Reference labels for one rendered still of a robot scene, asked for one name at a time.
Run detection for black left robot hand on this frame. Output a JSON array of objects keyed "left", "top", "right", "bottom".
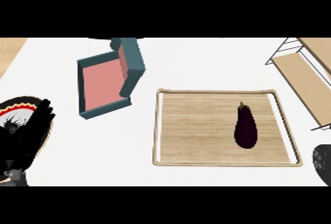
[{"left": 0, "top": 98, "right": 58, "bottom": 173}]

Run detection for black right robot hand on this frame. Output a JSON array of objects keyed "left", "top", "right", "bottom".
[{"left": 312, "top": 143, "right": 331, "bottom": 187}]

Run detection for pale wooden tray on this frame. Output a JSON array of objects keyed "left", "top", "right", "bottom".
[{"left": 151, "top": 87, "right": 305, "bottom": 168}]

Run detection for black plate with red-yellow rim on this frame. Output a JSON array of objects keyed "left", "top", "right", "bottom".
[{"left": 0, "top": 95, "right": 57, "bottom": 186}]

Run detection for dark purple eggplant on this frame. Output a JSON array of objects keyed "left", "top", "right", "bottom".
[{"left": 232, "top": 101, "right": 259, "bottom": 150}]

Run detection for open teal box, pink inside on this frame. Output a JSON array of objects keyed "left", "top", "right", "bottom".
[{"left": 77, "top": 38, "right": 148, "bottom": 121}]

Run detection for wire tiered shelf, wooden boards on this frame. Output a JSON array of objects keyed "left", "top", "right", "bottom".
[{"left": 264, "top": 37, "right": 331, "bottom": 131}]

